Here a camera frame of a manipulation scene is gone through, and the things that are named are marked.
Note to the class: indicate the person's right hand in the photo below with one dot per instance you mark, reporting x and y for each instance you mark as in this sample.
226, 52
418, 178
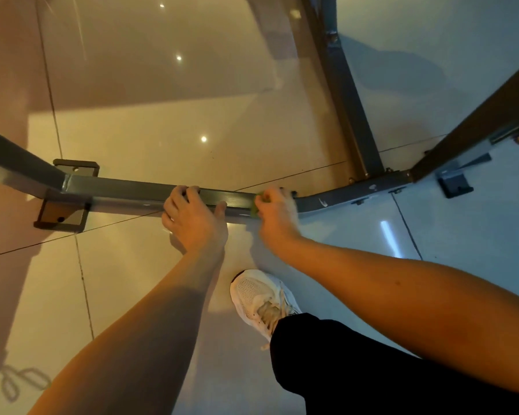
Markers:
278, 222

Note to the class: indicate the person's left hand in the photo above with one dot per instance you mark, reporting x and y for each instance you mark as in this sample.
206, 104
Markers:
195, 224

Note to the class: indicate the grey steel gym machine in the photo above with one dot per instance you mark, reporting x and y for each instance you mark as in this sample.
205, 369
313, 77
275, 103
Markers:
112, 192

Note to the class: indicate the person's right forearm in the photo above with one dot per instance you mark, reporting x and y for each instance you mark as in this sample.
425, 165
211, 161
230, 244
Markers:
415, 302

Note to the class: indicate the person's left forearm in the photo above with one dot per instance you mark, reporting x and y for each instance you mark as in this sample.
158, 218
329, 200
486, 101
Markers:
138, 341

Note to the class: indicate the person's white right shoe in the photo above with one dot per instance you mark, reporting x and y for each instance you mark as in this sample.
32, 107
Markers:
261, 300

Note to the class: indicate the person's black trousers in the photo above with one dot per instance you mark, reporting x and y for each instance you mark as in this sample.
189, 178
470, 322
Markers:
372, 376

